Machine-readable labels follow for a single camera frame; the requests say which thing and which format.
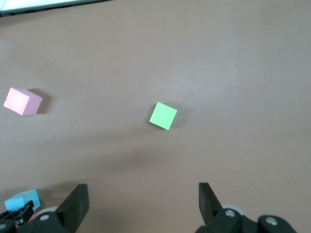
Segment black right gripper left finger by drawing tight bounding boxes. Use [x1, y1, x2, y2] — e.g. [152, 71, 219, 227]
[17, 183, 89, 233]

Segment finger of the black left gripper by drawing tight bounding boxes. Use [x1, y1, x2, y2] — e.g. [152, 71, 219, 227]
[13, 200, 35, 224]

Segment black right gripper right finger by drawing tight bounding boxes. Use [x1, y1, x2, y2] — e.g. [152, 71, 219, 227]
[196, 182, 253, 233]

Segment light blue foam cube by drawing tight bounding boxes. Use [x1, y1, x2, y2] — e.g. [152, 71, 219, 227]
[4, 189, 41, 215]

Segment green foam cube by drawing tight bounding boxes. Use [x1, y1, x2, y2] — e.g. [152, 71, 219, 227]
[148, 101, 178, 131]

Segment pink foam cube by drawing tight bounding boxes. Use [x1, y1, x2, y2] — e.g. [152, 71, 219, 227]
[3, 87, 44, 117]

